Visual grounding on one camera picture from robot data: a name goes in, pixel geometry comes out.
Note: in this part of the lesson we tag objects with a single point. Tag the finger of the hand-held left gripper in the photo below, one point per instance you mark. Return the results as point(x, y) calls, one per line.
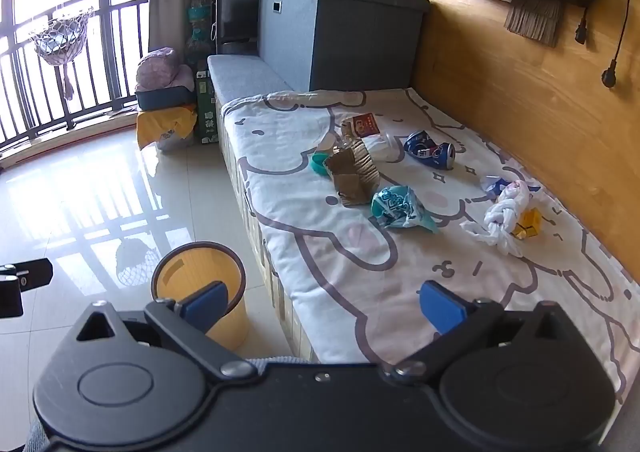
point(10, 299)
point(37, 274)

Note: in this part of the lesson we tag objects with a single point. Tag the grey storage box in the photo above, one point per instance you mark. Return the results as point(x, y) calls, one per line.
point(350, 32)

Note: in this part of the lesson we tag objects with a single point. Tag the green carton box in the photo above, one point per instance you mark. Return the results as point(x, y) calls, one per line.
point(206, 107)

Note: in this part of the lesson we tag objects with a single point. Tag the black window railing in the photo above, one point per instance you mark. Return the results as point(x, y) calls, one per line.
point(107, 7)

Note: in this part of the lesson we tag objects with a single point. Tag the cream bed base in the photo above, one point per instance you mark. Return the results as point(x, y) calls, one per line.
point(292, 327)

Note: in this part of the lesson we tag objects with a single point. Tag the yellow cloth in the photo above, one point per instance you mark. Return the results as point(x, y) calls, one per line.
point(160, 119)

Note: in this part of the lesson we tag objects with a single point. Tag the brown fringe tassel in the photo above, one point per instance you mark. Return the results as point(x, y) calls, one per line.
point(535, 19)

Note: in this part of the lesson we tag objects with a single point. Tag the crushed blue can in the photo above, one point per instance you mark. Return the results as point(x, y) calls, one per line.
point(430, 149)

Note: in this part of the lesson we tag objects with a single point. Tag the yellow bin with dark rim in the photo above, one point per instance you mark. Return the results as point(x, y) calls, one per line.
point(175, 272)

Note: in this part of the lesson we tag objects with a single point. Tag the clear plastic piece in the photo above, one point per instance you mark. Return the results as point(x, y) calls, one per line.
point(332, 143)

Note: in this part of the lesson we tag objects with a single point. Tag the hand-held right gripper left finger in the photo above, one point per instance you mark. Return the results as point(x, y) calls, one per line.
point(207, 303)

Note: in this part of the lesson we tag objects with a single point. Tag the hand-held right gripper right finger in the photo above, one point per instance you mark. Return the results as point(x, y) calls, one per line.
point(440, 306)

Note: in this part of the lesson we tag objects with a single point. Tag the pink cloth bundle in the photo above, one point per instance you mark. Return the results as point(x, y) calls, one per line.
point(160, 67)

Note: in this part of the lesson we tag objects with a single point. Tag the grey bench cushion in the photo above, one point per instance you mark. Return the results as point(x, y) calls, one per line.
point(240, 77)

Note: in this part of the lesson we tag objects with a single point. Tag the blue and white plastic wrapper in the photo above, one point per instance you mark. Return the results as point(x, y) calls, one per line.
point(492, 186)

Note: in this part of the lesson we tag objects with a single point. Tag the teal snack wrapper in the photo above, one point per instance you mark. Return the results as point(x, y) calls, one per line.
point(395, 207)

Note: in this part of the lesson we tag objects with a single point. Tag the yellow wrapper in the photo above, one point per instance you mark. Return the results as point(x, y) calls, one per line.
point(530, 223)

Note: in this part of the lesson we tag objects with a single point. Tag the white printed bag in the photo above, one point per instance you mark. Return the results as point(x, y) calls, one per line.
point(172, 139)

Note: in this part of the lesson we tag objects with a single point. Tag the white twisted cloth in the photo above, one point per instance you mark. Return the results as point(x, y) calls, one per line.
point(500, 217)

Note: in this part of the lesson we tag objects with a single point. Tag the hanging net basket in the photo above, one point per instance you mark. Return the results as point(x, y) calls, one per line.
point(57, 42)

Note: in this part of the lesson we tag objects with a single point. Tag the green hanging bag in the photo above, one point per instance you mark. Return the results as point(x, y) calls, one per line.
point(200, 22)

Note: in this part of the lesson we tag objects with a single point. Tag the white plastic cup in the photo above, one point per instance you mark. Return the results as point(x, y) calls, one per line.
point(385, 147)

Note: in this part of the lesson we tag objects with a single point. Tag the red paper packet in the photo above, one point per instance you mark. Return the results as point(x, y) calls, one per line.
point(365, 124)

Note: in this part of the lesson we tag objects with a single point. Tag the teal bottle cap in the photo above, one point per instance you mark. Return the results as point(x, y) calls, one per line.
point(319, 166)

